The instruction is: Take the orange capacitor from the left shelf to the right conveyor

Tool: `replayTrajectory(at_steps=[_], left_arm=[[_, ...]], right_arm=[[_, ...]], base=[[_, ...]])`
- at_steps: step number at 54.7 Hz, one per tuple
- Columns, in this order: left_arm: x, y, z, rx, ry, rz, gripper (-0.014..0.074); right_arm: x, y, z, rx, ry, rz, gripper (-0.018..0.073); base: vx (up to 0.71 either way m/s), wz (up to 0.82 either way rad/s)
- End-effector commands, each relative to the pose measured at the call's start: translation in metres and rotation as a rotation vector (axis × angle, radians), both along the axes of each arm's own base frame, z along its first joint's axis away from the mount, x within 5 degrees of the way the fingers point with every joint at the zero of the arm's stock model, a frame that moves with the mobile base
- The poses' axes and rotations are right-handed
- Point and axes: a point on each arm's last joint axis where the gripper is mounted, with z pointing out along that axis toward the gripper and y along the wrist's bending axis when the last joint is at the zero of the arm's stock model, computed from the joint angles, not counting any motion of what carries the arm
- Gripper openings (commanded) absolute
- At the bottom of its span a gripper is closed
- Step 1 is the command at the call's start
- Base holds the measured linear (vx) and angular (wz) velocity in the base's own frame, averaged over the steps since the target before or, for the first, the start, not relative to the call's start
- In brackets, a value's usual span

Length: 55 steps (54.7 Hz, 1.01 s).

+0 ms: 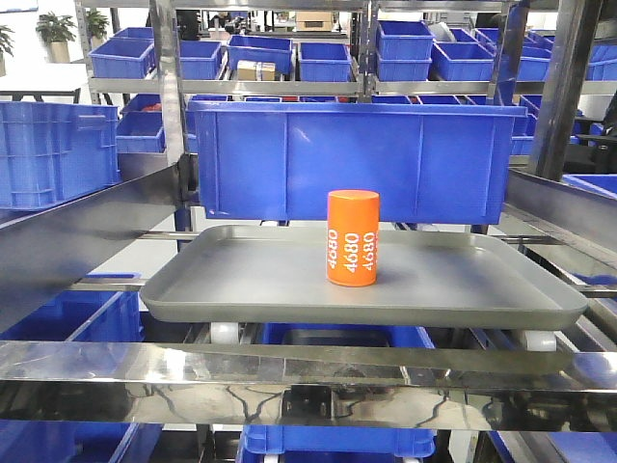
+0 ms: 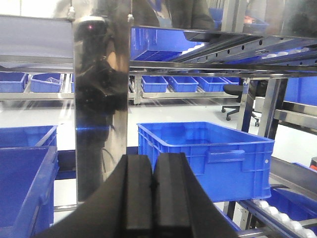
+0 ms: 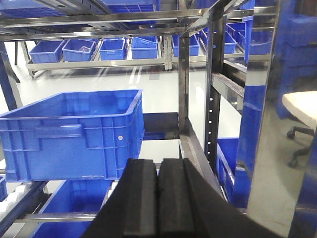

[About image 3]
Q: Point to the blue crate on lower shelf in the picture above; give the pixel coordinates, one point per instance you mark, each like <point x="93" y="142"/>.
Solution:
<point x="72" y="196"/>

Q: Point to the large blue plastic crate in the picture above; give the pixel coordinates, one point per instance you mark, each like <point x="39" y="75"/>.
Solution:
<point x="73" y="135"/>

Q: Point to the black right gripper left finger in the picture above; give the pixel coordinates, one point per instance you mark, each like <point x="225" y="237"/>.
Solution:
<point x="131" y="210"/>

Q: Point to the blue crate lower right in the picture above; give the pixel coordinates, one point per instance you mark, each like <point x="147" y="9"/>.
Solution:
<point x="234" y="180"/>

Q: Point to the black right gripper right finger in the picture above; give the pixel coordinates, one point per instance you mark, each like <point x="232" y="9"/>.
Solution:
<point x="188" y="207"/>

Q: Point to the far steel shelf rack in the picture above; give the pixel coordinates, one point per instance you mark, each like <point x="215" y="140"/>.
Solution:
<point x="233" y="62"/>

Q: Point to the white office chair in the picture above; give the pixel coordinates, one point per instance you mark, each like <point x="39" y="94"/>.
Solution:
<point x="301" y="105"/>

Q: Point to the steel shelf rack frame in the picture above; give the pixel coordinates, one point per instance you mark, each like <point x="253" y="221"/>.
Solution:
<point x="237" y="160"/>

